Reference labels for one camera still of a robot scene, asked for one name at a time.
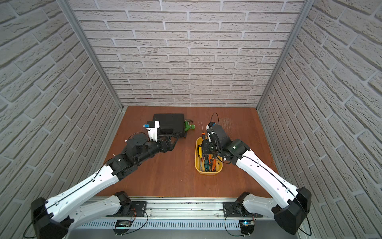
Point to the controller board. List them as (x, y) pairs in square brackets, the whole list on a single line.
[(122, 227), (246, 227)]

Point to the left controller board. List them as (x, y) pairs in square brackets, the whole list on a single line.
[(122, 227)]

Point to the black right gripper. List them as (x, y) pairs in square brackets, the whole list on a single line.
[(205, 143)]

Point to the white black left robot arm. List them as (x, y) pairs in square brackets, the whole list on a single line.
[(53, 218)]

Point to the yellow handled screwdriver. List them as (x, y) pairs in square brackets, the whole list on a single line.
[(200, 152)]

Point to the green plastic nozzle tool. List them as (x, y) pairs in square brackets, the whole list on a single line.
[(189, 125)]

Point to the right controller board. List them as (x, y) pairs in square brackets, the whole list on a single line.
[(246, 227)]

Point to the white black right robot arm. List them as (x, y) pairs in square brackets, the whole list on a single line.
[(288, 205)]

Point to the yellow plastic storage box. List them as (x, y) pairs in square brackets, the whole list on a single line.
[(199, 163)]

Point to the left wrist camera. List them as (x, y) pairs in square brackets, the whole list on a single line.
[(152, 128)]

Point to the aluminium front rail frame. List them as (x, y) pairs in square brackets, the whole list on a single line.
[(176, 214)]

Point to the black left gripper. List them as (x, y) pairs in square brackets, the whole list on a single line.
[(166, 143)]

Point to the black plastic tool case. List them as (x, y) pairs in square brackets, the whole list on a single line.
[(170, 124)]

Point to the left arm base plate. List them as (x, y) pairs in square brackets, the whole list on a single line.
[(138, 207)]

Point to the green black screwdriver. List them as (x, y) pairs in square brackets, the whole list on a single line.
[(206, 164)]

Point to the orange black long screwdriver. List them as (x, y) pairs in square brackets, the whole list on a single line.
[(213, 168)]

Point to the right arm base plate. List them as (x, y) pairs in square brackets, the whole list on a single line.
[(234, 209)]

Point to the small orange black screwdriver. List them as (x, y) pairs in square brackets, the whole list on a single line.
[(203, 132)]

